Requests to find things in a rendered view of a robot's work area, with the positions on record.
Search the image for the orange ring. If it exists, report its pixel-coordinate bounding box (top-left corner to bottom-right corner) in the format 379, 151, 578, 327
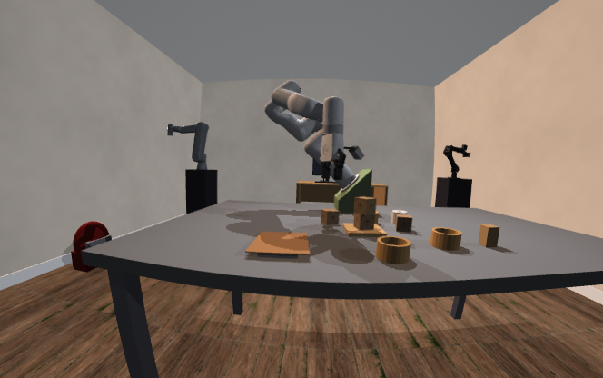
430, 227, 462, 251
376, 236, 411, 264

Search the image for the tan cardboard carton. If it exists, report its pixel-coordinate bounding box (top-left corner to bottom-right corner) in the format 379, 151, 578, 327
353, 214, 375, 230
321, 209, 340, 225
354, 196, 377, 215

